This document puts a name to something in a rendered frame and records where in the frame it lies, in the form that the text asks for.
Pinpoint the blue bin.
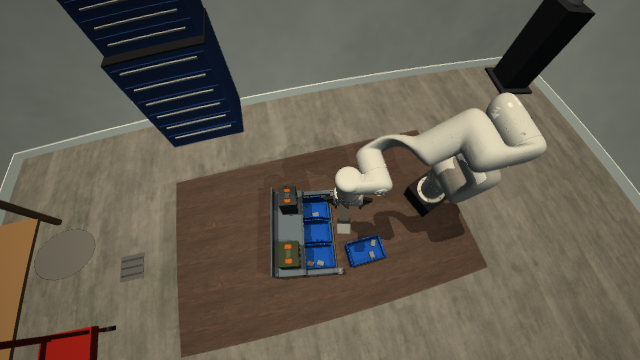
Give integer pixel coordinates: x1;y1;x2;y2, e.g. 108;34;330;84
303;219;332;244
302;196;329;220
344;236;386;268
305;243;335;270

